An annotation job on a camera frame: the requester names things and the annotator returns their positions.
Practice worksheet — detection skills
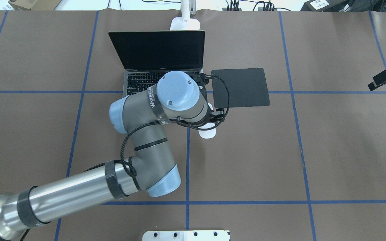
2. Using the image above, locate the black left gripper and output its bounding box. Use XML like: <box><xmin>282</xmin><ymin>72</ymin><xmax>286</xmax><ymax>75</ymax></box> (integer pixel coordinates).
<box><xmin>193</xmin><ymin>73</ymin><xmax>225</xmax><ymax>126</ymax></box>

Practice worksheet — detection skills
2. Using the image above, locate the black mouse pad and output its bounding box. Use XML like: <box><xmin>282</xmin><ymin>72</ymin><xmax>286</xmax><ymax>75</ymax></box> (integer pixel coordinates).
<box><xmin>211</xmin><ymin>68</ymin><xmax>270</xmax><ymax>108</ymax></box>

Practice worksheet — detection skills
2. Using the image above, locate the cardboard box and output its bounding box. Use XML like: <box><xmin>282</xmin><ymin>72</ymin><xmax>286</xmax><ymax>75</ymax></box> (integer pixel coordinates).
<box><xmin>8</xmin><ymin>0</ymin><xmax>61</xmax><ymax>11</ymax></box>

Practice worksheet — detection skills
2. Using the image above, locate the black power strip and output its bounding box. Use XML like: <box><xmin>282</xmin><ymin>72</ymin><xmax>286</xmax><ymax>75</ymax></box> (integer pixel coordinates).
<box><xmin>221</xmin><ymin>0</ymin><xmax>277</xmax><ymax>12</ymax></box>

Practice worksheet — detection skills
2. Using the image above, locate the grey laptop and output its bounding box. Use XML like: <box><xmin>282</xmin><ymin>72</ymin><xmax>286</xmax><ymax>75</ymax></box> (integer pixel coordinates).
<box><xmin>109</xmin><ymin>29</ymin><xmax>205</xmax><ymax>97</ymax></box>

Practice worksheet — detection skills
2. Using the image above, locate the white computer mouse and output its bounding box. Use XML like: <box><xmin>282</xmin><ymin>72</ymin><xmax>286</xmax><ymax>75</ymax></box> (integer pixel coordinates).
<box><xmin>198</xmin><ymin>123</ymin><xmax>216</xmax><ymax>139</ymax></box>

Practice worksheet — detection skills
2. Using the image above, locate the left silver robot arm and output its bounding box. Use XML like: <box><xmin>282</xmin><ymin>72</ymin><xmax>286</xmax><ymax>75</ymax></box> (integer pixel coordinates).
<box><xmin>0</xmin><ymin>71</ymin><xmax>230</xmax><ymax>241</ymax></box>

